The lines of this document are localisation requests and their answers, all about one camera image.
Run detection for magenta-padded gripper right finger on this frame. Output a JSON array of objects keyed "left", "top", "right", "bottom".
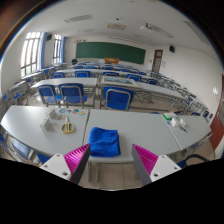
[{"left": 130, "top": 143, "right": 183, "bottom": 187}]

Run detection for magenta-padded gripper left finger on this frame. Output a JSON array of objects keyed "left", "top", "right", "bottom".
[{"left": 39, "top": 143, "right": 92, "bottom": 186}]

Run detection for blue terry towel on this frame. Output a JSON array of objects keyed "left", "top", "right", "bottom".
[{"left": 88, "top": 126, "right": 122, "bottom": 159}]

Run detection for blue metal-framed chair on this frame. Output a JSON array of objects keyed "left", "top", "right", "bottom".
[
  {"left": 102, "top": 86, "right": 135, "bottom": 112},
  {"left": 176, "top": 153, "right": 211, "bottom": 170},
  {"left": 36, "top": 84, "right": 63, "bottom": 108},
  {"left": 58, "top": 83, "right": 89, "bottom": 110},
  {"left": 0, "top": 132, "right": 51, "bottom": 165}
]

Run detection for white cardboard box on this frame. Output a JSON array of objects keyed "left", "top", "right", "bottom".
[
  {"left": 39, "top": 117, "right": 53, "bottom": 132},
  {"left": 45, "top": 108, "right": 61, "bottom": 121}
]

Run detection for small white packet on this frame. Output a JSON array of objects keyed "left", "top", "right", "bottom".
[{"left": 170, "top": 117, "right": 188, "bottom": 130}]

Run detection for green-edged white packet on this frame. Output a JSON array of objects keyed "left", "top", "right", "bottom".
[{"left": 162, "top": 112, "right": 178, "bottom": 121}]

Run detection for red-brown door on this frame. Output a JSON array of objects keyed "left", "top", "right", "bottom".
[{"left": 209, "top": 74, "right": 224, "bottom": 152}]

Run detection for group of blue chairs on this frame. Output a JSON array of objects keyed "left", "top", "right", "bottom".
[{"left": 1, "top": 60, "right": 215, "bottom": 119}]

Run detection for rows of grey desks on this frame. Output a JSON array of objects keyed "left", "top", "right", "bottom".
[{"left": 8, "top": 61, "right": 209, "bottom": 113}]

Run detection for brown classroom door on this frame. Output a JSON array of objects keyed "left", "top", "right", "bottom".
[{"left": 151, "top": 49, "right": 165, "bottom": 74}]

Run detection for orange lectern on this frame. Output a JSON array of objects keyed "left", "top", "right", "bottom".
[{"left": 103, "top": 57, "right": 121, "bottom": 65}]

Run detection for blue curtain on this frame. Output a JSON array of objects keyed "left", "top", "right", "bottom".
[
  {"left": 39, "top": 31, "right": 48, "bottom": 70},
  {"left": 60, "top": 36, "right": 67, "bottom": 65}
]

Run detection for large bright window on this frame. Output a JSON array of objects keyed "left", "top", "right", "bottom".
[
  {"left": 52, "top": 33, "right": 63, "bottom": 65},
  {"left": 20, "top": 31, "right": 42, "bottom": 78}
]

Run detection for green chalkboard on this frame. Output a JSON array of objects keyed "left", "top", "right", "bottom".
[{"left": 75, "top": 41, "right": 147, "bottom": 66}]

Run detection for ceiling projector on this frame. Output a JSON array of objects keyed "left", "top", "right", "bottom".
[{"left": 139, "top": 22, "right": 152, "bottom": 32}]

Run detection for ceiling air conditioner unit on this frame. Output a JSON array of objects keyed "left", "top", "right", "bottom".
[{"left": 106, "top": 22, "right": 128, "bottom": 31}]

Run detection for ceiling air vent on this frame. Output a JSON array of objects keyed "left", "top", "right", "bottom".
[{"left": 63, "top": 13, "right": 94, "bottom": 24}]

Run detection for yellow-handled scissors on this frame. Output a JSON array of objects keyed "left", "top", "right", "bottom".
[{"left": 60, "top": 115, "right": 76, "bottom": 135}]

